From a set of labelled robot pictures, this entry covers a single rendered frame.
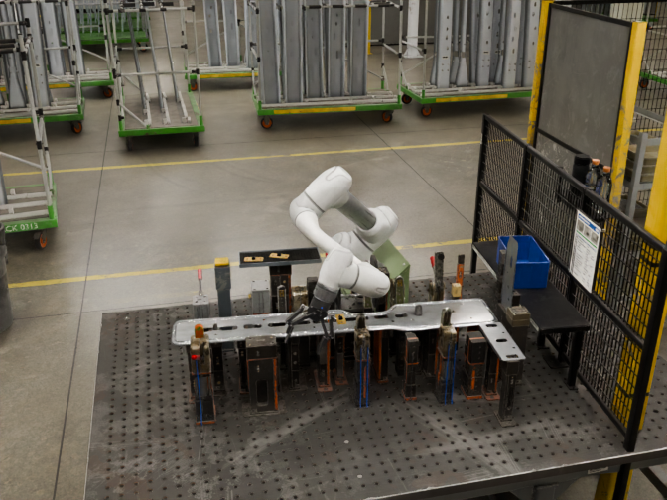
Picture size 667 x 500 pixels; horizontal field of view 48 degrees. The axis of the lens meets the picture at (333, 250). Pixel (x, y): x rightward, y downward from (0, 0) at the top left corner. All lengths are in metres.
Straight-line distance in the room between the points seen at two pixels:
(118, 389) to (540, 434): 1.78
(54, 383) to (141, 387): 1.52
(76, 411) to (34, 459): 0.42
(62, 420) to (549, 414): 2.66
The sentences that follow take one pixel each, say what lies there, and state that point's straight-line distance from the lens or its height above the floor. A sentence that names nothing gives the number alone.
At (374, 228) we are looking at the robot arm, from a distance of 3.74.
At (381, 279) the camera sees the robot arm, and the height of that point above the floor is 1.29.
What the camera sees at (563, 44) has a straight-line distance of 5.73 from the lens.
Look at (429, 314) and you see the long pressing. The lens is 3.27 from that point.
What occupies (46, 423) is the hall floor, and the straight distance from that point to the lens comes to 4.55.
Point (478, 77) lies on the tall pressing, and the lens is 11.13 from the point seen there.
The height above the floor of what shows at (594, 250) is 1.34.
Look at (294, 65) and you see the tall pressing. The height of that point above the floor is 0.77.
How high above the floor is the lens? 2.59
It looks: 24 degrees down
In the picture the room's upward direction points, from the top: straight up
